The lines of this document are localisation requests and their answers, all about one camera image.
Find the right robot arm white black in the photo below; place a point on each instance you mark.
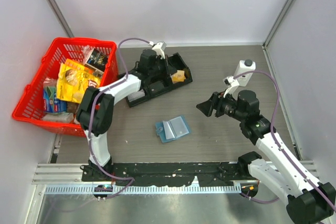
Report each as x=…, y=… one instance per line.
x=307, y=200

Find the blue leather card holder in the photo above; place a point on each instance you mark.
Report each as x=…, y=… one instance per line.
x=173, y=129

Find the red plastic shopping basket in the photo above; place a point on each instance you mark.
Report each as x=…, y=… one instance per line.
x=30, y=108

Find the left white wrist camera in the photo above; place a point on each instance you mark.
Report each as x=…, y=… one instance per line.
x=159, y=48

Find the blue packaged item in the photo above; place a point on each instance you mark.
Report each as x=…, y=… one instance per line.
x=51, y=103

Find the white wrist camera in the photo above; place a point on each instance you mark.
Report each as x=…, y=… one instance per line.
x=231, y=85
x=159, y=48

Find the yellow Lays chips bag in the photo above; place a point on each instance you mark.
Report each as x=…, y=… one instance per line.
x=73, y=80

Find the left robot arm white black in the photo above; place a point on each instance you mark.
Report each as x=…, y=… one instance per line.
x=95, y=116

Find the white bottle grey cap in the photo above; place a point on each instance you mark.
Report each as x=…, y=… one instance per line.
x=242, y=71

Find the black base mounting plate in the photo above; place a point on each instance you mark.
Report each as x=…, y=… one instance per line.
x=180, y=174

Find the white card in tray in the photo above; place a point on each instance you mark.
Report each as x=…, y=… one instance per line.
x=136, y=95

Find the aluminium rail frame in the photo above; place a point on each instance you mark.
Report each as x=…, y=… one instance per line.
x=73, y=179

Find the black three-compartment organizer tray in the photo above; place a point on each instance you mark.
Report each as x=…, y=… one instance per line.
x=156, y=86

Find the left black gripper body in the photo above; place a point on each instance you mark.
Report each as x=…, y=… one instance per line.
x=161, y=67

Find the gold card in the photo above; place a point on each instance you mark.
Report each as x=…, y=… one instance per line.
x=179, y=76

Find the black snack box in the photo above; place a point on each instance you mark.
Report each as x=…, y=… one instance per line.
x=96, y=60

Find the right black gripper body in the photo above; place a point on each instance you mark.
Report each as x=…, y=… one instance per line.
x=226, y=105

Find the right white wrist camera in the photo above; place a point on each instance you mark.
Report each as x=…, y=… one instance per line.
x=231, y=85

